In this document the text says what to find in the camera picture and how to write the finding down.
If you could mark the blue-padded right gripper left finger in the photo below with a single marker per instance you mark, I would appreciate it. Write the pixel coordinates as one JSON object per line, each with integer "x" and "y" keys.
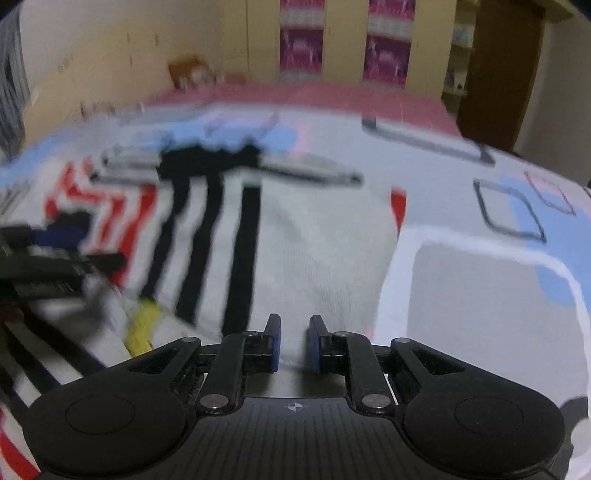
{"x": 228, "y": 365}

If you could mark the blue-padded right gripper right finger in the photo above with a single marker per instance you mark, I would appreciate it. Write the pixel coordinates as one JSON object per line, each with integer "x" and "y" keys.
{"x": 363, "y": 365}

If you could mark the white red black striped sweater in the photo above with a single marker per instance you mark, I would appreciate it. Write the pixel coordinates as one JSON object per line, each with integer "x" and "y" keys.
{"x": 210, "y": 243}

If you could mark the patterned blue pink grey bedsheet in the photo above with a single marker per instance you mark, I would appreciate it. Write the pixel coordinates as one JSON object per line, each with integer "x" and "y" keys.
{"x": 485, "y": 306}

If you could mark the grey curtain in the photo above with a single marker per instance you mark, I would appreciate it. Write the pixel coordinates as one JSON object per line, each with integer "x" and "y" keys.
{"x": 15, "y": 92}

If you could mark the cream wooden headboard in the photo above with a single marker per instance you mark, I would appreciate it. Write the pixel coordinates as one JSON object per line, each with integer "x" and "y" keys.
{"x": 124, "y": 65}

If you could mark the orange patterned pillow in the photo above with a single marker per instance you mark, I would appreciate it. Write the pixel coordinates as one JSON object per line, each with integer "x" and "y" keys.
{"x": 190, "y": 73}

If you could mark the pink mattress cover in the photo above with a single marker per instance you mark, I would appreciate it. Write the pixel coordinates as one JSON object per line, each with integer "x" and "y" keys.
{"x": 368, "y": 101}

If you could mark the purple poster lower right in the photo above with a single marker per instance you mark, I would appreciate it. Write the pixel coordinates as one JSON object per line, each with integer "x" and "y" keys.
{"x": 387, "y": 60}

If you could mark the purple poster lower left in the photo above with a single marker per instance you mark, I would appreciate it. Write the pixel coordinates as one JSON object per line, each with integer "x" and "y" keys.
{"x": 301, "y": 50}

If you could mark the cream wardrobe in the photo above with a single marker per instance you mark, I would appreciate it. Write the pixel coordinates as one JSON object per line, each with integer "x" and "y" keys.
{"x": 250, "y": 42}

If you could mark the purple poster upper left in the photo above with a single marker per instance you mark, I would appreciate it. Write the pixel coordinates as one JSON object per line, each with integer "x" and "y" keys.
{"x": 307, "y": 14}

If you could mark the dark brown wooden door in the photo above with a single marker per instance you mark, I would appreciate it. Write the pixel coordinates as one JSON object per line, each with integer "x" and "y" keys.
{"x": 503, "y": 66}

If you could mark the cream corner shelf unit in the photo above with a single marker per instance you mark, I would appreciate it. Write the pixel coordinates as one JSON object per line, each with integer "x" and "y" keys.
{"x": 455, "y": 84}

